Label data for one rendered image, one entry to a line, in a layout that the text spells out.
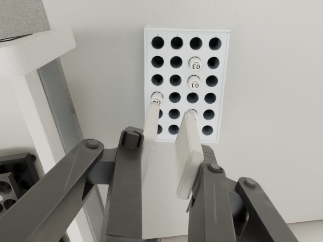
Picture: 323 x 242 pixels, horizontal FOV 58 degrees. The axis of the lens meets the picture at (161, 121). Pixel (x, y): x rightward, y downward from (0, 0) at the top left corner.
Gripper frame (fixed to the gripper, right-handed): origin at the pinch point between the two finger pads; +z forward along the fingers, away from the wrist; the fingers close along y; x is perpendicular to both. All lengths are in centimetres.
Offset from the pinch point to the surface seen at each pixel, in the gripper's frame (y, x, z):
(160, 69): -1.4, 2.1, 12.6
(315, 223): 27.5, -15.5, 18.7
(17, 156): -11.9, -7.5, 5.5
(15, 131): -13.6, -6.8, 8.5
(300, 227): 25.3, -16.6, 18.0
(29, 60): -9.4, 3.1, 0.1
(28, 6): -50, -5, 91
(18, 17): -53, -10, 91
